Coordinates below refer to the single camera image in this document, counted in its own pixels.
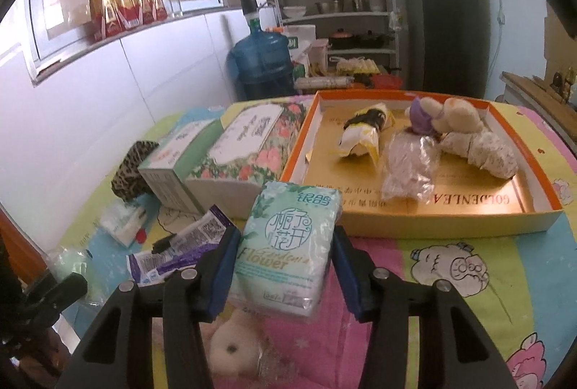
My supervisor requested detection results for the red clay pot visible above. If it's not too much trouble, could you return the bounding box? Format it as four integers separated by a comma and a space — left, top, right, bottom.
328, 28, 357, 49

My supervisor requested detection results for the pale green puff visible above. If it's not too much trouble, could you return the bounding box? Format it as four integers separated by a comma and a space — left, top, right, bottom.
47, 247, 97, 304

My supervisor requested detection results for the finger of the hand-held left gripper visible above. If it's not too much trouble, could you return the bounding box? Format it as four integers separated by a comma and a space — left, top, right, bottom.
20, 274, 88, 320

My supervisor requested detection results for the yellow black plush toy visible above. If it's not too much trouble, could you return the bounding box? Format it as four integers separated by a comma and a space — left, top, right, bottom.
338, 102, 396, 159

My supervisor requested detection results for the small white tissue pack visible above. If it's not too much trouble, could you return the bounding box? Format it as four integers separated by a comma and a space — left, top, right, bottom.
99, 204, 149, 248

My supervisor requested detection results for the red plastic colander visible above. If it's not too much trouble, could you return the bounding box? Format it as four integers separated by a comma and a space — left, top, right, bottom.
372, 74, 404, 89

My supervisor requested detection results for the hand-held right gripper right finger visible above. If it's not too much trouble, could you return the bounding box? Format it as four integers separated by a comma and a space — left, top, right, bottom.
332, 226, 517, 389

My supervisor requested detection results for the packet of noodles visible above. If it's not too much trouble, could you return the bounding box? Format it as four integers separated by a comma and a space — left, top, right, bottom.
295, 75, 357, 91

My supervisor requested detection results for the cardboard wall cover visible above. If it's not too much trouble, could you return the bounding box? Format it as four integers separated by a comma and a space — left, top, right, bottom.
543, 5, 577, 74

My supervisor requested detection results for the orange shallow cardboard box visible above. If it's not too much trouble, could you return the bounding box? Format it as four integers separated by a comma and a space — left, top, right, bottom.
280, 90, 564, 239

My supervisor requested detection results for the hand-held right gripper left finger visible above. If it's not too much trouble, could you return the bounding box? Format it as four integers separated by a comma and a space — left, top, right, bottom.
54, 226, 242, 389

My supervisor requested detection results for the teddy bear purple dress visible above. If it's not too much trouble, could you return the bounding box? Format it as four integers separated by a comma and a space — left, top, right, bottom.
404, 97, 490, 146

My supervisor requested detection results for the dark refrigerator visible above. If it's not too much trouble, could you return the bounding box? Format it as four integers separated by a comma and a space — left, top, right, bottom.
401, 0, 490, 99

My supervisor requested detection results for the egg tray in plastic bag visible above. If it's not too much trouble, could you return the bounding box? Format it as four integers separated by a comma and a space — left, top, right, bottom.
336, 57, 382, 76

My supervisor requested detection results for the green white tissue pack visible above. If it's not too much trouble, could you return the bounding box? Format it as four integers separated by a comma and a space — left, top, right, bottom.
228, 180, 343, 318

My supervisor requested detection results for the purple white packet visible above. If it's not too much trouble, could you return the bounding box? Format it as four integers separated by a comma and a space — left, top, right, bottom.
126, 209, 239, 286

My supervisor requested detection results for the leopard print pouch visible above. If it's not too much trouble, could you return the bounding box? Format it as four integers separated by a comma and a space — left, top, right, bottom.
111, 140, 158, 202

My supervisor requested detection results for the wooden cutting board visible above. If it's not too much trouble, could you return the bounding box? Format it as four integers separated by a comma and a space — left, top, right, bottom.
502, 71, 577, 119

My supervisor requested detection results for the green tissue box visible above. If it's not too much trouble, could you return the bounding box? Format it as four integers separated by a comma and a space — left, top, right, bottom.
137, 118, 226, 214

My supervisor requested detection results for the clear plastic item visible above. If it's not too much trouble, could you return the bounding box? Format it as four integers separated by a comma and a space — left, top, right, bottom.
381, 132, 440, 202

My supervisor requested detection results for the small black object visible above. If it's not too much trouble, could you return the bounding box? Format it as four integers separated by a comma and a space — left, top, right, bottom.
151, 236, 181, 254

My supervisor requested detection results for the teddy bear pink dress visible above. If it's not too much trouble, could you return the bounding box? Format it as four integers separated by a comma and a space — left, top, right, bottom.
210, 308, 294, 383

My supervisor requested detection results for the white flour bag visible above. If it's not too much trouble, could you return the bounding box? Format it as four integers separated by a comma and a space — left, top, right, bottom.
282, 25, 317, 56

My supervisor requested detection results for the water pump dispenser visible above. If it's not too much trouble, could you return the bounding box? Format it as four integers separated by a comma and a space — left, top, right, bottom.
240, 0, 276, 31

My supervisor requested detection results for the white plastic bucket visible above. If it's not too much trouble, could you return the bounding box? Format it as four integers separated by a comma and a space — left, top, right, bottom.
309, 39, 330, 76

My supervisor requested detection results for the floral tissue box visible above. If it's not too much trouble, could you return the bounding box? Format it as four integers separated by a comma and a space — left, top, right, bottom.
185, 102, 312, 218

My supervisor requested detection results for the blue water jug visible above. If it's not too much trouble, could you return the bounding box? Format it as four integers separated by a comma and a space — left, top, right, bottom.
226, 28, 296, 101

